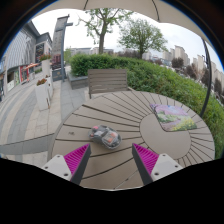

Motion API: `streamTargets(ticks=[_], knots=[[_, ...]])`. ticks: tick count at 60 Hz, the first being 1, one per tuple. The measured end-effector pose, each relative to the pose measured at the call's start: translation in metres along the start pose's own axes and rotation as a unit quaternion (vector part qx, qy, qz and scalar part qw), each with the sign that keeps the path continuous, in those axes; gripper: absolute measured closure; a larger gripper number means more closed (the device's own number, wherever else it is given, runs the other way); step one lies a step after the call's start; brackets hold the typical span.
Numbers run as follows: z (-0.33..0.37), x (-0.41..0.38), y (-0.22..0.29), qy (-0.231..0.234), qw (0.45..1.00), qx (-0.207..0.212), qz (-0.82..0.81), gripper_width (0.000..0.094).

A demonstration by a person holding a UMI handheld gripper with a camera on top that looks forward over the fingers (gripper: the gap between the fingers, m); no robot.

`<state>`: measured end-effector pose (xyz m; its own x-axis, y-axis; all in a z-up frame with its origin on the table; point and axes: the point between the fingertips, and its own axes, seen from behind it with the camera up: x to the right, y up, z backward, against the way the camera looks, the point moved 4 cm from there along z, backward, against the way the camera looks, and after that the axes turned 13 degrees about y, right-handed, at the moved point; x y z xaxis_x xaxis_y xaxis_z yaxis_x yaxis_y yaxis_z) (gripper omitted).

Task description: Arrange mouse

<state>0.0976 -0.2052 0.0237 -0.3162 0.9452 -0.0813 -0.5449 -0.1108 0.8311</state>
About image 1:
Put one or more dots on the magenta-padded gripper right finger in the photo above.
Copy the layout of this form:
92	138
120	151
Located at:
163	165

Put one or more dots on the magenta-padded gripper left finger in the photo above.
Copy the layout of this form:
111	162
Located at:
60	166

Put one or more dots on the grey transparent computer mouse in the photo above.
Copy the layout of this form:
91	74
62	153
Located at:
105	136

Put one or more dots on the flower print mouse pad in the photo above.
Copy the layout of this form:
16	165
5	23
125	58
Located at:
173	117

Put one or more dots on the white planter with flowers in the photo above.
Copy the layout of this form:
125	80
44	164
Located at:
45	66
42	95

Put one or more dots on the green hedge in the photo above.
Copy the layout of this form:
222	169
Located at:
156	75

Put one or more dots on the brown slatted chair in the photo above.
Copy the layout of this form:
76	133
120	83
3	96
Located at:
107	81

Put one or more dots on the dark curved parasol pole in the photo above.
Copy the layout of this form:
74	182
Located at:
208	76

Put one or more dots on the distant beige apartment blocks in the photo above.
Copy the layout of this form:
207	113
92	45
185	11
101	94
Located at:
181	55

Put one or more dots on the grey shopfront building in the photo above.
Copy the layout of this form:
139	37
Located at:
20	56

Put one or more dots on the grey sign pillar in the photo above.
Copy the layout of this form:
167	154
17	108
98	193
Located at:
59	46

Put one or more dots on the round-crowned green tree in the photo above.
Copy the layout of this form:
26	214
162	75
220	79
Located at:
141	35

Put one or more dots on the bare-trunked green tree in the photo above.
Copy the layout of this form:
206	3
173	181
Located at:
101	33

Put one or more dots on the beige parasol canopy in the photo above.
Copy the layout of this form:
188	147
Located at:
133	4

